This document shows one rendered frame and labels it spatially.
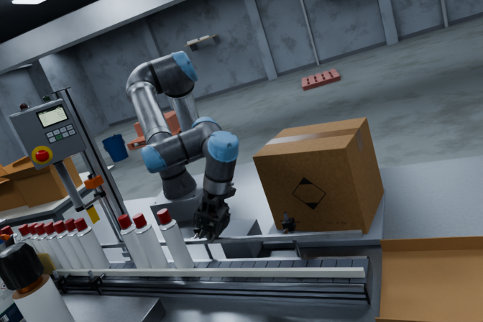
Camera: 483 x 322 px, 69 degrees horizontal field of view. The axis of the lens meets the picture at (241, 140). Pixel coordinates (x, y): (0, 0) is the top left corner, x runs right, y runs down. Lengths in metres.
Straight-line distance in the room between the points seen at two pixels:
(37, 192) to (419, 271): 2.75
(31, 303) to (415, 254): 0.95
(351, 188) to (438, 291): 0.31
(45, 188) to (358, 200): 2.53
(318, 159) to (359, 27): 10.64
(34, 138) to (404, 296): 1.13
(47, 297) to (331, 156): 0.80
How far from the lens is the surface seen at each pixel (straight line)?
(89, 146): 1.32
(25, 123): 1.30
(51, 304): 1.07
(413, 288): 0.94
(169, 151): 0.92
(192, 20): 12.31
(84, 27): 7.30
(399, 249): 1.04
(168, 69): 1.22
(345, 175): 1.00
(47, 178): 3.06
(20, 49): 8.30
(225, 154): 0.83
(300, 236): 0.94
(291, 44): 11.62
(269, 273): 0.94
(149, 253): 1.13
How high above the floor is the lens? 1.46
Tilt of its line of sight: 15 degrees down
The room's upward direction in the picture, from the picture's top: 19 degrees counter-clockwise
